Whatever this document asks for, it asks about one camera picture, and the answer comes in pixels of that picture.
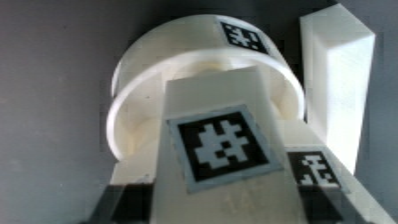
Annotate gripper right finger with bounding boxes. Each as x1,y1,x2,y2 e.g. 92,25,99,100
300,189,344,224

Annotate white stool leg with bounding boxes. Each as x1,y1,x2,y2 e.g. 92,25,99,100
151,67,307,224
300,4,376,173
277,120,394,224

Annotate white round stool seat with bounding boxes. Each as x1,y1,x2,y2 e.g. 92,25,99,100
106,14,305,159

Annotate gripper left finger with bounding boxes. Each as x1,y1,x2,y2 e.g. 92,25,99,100
81,183,153,224

